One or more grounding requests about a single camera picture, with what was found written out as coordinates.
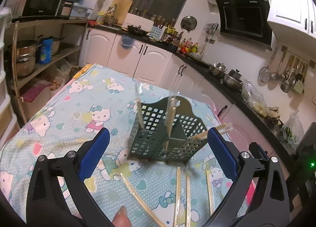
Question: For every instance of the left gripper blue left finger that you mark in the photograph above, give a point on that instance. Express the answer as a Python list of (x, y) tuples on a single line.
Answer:
[(46, 205)]

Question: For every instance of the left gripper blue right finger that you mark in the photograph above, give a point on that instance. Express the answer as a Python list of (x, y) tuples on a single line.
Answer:
[(258, 195)]

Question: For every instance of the person left hand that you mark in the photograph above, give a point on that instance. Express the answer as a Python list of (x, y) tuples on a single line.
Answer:
[(121, 219)]

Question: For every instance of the green hanging spatula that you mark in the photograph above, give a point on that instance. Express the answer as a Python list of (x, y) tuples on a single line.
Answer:
[(299, 85)]

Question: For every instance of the clear plastic bag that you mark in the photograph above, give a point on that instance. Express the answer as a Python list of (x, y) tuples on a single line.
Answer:
[(254, 98)]

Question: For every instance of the hello kitty table cloth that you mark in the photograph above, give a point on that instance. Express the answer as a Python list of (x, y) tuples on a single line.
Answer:
[(95, 99)]

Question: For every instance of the hanging strainer ladle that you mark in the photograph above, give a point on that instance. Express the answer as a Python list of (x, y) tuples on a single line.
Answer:
[(265, 72)]

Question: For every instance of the green plastic utensil basket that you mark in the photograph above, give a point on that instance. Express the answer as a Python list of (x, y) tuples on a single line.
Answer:
[(166, 131)]

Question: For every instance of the steel pot on counter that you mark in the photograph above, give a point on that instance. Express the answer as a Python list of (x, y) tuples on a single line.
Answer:
[(217, 70)]

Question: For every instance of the stacked steel pots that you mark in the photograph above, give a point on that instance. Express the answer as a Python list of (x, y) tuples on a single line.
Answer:
[(26, 57)]

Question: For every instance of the blue canister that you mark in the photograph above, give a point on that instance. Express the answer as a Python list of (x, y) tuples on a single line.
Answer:
[(45, 50)]

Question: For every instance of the black range hood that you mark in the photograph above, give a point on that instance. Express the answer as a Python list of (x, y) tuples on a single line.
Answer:
[(246, 20)]

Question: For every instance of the white upper cabinet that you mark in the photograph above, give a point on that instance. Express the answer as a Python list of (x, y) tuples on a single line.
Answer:
[(287, 16)]

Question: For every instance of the hanging pot lid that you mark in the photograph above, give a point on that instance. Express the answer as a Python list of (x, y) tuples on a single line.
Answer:
[(189, 23)]

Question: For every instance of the black wok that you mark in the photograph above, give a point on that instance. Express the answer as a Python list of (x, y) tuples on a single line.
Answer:
[(137, 31)]

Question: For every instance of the blue knife block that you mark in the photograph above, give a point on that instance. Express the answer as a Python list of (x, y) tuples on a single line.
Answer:
[(156, 33)]

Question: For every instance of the wooden cutting board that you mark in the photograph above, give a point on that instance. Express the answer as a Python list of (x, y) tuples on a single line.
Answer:
[(122, 9)]

